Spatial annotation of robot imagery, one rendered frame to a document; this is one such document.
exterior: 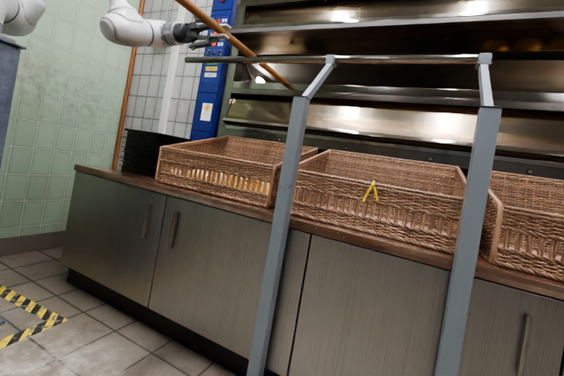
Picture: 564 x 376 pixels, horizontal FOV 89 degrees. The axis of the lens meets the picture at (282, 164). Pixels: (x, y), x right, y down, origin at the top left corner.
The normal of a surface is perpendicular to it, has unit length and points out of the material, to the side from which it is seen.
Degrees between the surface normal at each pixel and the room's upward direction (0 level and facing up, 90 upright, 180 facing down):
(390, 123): 70
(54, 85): 90
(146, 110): 90
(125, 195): 90
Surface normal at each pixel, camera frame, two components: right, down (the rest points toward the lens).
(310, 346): -0.41, -0.07
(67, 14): 0.90, 0.15
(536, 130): -0.33, -0.40
